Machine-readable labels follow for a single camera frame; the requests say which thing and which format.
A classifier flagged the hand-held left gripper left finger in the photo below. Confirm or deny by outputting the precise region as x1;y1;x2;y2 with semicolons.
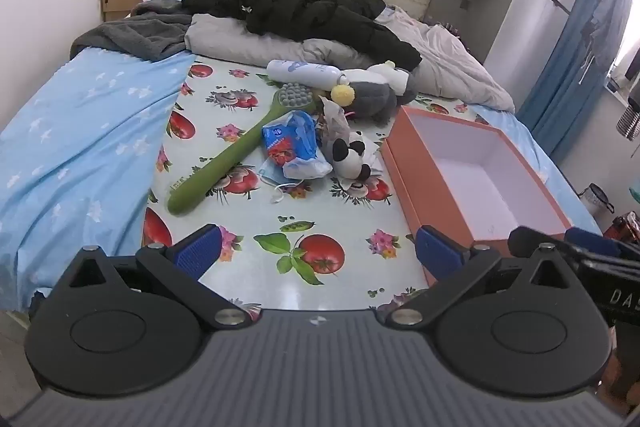
65;224;261;330

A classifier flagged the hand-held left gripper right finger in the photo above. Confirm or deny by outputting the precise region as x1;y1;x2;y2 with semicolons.
385;225;572;328

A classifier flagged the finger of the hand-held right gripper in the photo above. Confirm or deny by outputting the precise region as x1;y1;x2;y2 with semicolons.
508;226;603;264
565;227;640;260

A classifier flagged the orange cardboard box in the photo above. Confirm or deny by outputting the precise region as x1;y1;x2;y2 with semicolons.
380;106;573;285

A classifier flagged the blue face mask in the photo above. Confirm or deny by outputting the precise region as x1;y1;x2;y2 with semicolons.
258;157;302;204

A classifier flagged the small panda plush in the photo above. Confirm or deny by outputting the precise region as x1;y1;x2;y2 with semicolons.
332;130;373;180

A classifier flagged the blue face mask pack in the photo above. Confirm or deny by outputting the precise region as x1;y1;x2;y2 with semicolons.
261;110;333;180

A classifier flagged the white waste bin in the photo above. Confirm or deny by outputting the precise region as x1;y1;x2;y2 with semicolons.
579;183;614;216

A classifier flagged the red suitcase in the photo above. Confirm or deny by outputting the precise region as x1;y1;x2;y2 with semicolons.
612;213;640;242

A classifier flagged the green massage brush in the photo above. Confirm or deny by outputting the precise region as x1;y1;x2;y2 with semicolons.
166;83;321;215

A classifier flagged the dark coat striped cuff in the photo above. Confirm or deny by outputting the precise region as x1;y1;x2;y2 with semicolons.
617;88;640;140

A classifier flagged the blue curtain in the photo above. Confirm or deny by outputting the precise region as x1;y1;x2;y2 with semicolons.
517;0;636;155

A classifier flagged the grey penguin plush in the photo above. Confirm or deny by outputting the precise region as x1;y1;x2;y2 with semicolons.
330;63;418;124

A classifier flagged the light blue bedsheet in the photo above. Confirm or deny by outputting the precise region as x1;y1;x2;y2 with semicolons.
0;49;601;314

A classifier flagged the grey duvet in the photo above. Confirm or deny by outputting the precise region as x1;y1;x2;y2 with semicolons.
184;6;516;112

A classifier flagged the white spray bottle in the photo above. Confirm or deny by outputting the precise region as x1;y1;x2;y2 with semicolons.
266;59;348;88

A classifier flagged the grey blue hanging garment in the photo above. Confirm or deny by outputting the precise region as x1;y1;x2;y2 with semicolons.
580;0;636;84

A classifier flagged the dark grey blanket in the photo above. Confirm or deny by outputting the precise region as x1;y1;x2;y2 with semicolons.
70;0;193;62

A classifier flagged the wooden nightstand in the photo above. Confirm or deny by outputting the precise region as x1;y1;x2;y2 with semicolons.
101;0;157;22

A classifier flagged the black jacket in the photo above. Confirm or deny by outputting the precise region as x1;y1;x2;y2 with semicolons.
182;0;423;72

